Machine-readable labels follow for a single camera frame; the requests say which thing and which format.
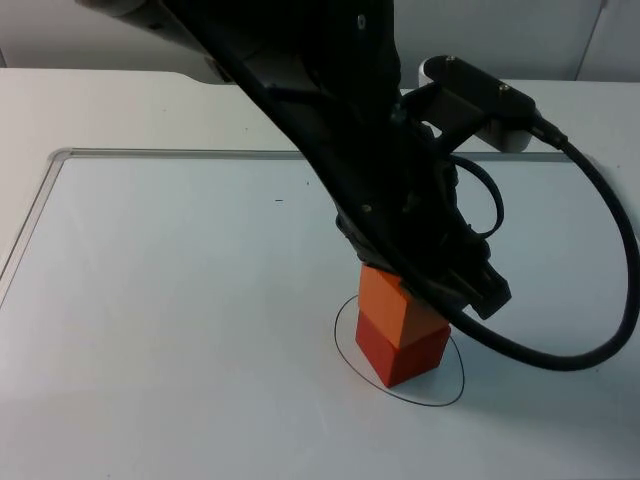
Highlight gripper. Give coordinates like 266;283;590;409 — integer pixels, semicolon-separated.
305;97;513;321

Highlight orange cube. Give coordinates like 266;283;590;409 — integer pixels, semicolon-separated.
358;264;451;350

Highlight red cube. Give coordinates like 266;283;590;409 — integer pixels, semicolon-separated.
354;309;452;389

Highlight grey-framed whiteboard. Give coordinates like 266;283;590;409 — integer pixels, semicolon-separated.
0;146;640;480

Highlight thin black cable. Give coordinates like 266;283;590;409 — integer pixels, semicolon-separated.
449;154;507;237

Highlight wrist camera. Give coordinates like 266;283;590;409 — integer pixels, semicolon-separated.
416;53;537;153

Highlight thick black cable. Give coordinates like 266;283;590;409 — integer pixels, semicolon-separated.
212;47;640;374

